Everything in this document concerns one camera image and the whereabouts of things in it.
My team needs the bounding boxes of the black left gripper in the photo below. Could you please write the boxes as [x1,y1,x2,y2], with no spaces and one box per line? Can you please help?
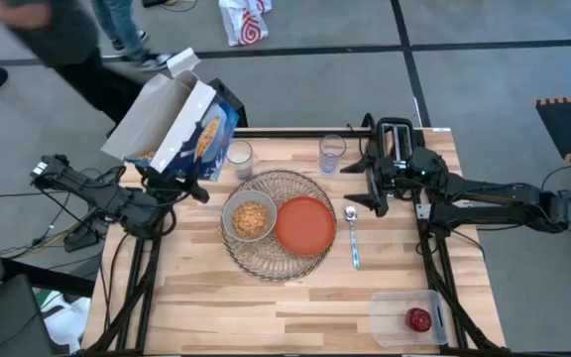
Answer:
[139,166,211,205]

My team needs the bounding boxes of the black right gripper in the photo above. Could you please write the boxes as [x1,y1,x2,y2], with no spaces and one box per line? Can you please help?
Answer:
[339,153,418,218]

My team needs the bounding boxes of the blue cereal box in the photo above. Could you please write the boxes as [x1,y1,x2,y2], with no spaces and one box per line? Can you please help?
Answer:
[100,47,241,182]

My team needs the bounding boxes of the red apple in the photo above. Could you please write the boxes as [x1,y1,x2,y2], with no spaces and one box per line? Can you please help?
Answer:
[404,306,433,334]

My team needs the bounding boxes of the beige ceramic bowl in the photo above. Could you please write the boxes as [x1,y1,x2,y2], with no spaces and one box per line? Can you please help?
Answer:
[221,189,278,243]

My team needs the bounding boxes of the empty blue-tinted glass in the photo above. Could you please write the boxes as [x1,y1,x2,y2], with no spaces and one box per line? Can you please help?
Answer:
[318,133,348,176]

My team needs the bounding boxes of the glass of milk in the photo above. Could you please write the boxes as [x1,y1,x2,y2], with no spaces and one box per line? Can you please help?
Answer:
[225,140,255,180]

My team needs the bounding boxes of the cereal flakes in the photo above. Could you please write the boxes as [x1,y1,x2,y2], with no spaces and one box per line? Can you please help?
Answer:
[231,200,270,240]

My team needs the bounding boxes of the black toaster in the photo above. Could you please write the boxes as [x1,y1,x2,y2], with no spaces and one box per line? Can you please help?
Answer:
[375,117,419,165]

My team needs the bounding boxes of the orange-red plate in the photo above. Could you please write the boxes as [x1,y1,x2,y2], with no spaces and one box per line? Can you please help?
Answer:
[274,195,337,257]

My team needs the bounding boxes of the round woven placemat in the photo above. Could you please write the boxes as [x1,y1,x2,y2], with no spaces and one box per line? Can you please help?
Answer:
[220,169,338,283]

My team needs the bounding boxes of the clear plastic container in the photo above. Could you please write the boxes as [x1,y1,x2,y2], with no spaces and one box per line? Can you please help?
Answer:
[368,290,449,348]

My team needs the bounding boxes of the white red-swirl shopping bag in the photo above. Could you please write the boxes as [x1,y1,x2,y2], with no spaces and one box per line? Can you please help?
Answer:
[218,0,273,48]

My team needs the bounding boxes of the person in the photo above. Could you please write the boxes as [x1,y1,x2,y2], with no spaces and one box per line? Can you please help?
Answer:
[0,0,146,138]
[89,0,173,70]

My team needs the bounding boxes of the white plastic bag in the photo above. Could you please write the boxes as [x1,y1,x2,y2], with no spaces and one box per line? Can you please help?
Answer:
[42,292,92,354]

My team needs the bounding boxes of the black hazard-striped floor mat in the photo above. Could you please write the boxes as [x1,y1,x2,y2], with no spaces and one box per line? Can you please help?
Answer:
[535,93,571,164]

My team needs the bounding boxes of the spoon with blue handle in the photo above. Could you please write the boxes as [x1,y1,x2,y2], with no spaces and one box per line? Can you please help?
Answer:
[343,205,361,270]

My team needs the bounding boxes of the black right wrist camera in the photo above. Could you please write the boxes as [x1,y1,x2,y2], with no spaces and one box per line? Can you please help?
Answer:
[408,147,448,187]

